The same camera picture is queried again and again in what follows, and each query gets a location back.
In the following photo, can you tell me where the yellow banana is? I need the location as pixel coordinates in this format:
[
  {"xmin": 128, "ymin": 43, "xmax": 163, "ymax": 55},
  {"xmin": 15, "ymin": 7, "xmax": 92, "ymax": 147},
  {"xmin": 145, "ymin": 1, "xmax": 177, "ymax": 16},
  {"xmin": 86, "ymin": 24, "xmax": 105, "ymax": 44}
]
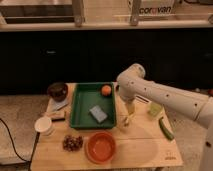
[{"xmin": 123, "ymin": 116, "xmax": 130, "ymax": 127}]

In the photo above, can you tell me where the green cucumber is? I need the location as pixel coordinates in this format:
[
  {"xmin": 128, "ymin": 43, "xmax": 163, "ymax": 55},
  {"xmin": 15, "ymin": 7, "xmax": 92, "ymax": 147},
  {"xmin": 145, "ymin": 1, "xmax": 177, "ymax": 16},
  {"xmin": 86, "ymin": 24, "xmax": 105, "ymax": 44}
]
[{"xmin": 158, "ymin": 117, "xmax": 174, "ymax": 141}]

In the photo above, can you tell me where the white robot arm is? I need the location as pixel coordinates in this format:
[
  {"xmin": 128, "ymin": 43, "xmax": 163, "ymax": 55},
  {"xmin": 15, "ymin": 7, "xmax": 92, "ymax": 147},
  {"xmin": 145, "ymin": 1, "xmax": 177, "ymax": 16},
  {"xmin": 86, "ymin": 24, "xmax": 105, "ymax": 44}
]
[{"xmin": 117, "ymin": 63, "xmax": 213, "ymax": 171}]

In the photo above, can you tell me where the white lidded cup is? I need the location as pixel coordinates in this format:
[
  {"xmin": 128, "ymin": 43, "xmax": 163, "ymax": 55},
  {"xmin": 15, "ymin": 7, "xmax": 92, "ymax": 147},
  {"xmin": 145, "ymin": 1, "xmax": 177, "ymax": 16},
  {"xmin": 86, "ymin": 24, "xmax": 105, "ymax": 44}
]
[{"xmin": 34, "ymin": 116, "xmax": 53, "ymax": 136}]

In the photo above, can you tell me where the green plastic tray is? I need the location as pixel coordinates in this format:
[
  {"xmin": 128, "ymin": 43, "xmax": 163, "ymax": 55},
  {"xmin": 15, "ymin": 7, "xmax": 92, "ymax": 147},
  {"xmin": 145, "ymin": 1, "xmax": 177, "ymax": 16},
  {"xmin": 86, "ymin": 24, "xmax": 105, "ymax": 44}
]
[{"xmin": 70, "ymin": 82, "xmax": 117, "ymax": 129}]

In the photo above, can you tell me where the black cable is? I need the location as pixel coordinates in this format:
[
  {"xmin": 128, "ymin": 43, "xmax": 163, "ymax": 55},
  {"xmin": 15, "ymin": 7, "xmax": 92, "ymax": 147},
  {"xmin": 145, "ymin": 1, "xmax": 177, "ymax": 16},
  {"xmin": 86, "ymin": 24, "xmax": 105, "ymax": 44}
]
[{"xmin": 0, "ymin": 118, "xmax": 32, "ymax": 164}]

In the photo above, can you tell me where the orange fruit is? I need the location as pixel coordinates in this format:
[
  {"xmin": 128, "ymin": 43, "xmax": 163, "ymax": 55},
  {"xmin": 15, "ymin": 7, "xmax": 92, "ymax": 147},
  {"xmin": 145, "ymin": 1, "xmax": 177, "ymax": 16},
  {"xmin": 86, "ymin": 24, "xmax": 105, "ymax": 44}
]
[{"xmin": 101, "ymin": 85, "xmax": 112, "ymax": 96}]

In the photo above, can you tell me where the blue sponge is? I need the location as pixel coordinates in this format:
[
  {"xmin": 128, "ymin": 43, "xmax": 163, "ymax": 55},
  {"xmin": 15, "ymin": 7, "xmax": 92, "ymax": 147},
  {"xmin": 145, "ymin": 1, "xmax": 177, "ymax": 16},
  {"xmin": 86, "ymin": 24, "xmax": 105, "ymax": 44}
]
[{"xmin": 90, "ymin": 105, "xmax": 107, "ymax": 123}]

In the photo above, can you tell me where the bunch of dark grapes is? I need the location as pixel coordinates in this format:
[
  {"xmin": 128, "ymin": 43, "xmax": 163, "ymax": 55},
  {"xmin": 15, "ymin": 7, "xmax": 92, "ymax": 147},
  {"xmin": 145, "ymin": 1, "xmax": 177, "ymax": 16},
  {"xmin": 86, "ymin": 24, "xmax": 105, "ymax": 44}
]
[{"xmin": 63, "ymin": 135, "xmax": 83, "ymax": 151}]

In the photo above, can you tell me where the dark brown bowl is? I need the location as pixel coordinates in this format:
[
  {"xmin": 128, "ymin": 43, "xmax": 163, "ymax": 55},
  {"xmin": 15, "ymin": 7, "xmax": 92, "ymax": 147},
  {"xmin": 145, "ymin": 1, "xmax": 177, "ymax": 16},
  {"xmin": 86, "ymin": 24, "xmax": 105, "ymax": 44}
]
[{"xmin": 47, "ymin": 82, "xmax": 68, "ymax": 102}]

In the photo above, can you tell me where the wooden brush block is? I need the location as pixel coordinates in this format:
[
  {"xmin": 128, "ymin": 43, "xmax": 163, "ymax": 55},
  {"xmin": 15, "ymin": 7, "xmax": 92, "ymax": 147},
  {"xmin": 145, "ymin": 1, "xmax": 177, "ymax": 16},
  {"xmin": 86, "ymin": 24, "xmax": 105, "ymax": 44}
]
[{"xmin": 44, "ymin": 111, "xmax": 66, "ymax": 121}]

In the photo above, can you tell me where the red bowl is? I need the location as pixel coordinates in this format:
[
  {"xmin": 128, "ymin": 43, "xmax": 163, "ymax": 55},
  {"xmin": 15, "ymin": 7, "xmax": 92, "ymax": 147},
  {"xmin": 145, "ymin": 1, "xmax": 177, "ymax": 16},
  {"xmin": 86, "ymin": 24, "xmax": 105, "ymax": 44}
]
[{"xmin": 85, "ymin": 131, "xmax": 116, "ymax": 164}]

